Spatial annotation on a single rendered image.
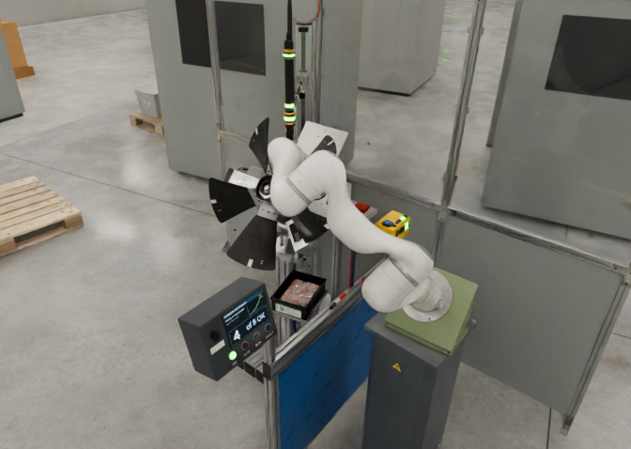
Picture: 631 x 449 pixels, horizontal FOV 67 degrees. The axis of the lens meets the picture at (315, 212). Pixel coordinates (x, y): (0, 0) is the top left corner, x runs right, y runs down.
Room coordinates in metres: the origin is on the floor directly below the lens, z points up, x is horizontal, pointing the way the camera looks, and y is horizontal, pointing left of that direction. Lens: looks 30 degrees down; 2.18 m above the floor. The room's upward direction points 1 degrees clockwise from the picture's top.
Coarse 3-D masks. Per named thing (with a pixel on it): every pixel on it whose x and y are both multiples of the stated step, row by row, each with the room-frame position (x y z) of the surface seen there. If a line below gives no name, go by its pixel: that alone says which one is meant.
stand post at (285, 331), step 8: (280, 264) 2.03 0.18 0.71; (288, 264) 2.00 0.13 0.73; (280, 272) 2.03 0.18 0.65; (288, 272) 2.00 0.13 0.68; (280, 280) 2.03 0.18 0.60; (280, 320) 2.05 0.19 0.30; (288, 320) 2.00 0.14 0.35; (280, 328) 2.05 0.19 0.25; (288, 328) 2.00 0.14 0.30; (280, 336) 2.04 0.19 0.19; (288, 336) 2.00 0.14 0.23; (280, 344) 2.04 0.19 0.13
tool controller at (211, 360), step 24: (240, 288) 1.16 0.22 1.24; (264, 288) 1.17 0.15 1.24; (192, 312) 1.06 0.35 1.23; (216, 312) 1.05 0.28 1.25; (240, 312) 1.08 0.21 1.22; (264, 312) 1.14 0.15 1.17; (192, 336) 1.00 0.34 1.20; (216, 336) 0.99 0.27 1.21; (264, 336) 1.11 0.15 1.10; (192, 360) 1.01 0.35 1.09; (216, 360) 0.98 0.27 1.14; (240, 360) 1.03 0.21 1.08
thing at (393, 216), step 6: (384, 216) 1.92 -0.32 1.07; (390, 216) 1.92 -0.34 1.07; (396, 216) 1.92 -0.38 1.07; (402, 216) 1.92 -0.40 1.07; (408, 216) 1.92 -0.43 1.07; (378, 222) 1.87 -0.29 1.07; (402, 222) 1.87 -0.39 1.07; (384, 228) 1.82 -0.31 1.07; (390, 228) 1.81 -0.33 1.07; (396, 228) 1.82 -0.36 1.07; (408, 228) 1.92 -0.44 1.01; (390, 234) 1.80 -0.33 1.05; (402, 234) 1.87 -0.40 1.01
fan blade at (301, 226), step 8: (296, 216) 1.76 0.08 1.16; (304, 216) 1.75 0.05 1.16; (312, 216) 1.75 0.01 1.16; (296, 224) 1.71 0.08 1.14; (304, 224) 1.71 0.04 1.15; (312, 224) 1.71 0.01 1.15; (304, 232) 1.67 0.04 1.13; (312, 232) 1.67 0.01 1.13; (320, 232) 1.67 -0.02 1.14; (304, 240) 1.64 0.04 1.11; (312, 240) 1.64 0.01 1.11
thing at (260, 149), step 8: (264, 120) 2.17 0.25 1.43; (264, 128) 2.14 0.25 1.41; (256, 136) 2.18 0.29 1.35; (264, 136) 2.11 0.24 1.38; (256, 144) 2.17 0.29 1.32; (264, 144) 2.09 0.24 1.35; (256, 152) 2.16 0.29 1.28; (264, 152) 2.07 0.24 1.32; (264, 160) 2.06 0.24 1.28; (264, 168) 2.06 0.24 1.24
